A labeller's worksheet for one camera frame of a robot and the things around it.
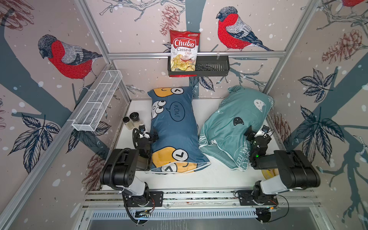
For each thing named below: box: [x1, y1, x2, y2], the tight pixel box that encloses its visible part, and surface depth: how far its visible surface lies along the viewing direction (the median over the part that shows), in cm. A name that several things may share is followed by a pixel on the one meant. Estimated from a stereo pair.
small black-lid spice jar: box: [122, 116, 135, 131], surface depth 99 cm
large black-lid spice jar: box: [127, 111, 143, 130], surface depth 99 cm
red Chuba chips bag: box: [169, 29, 201, 78], surface depth 87 cm
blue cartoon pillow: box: [147, 86, 211, 173], surface depth 87 cm
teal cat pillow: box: [198, 85, 275, 172], surface depth 91 cm
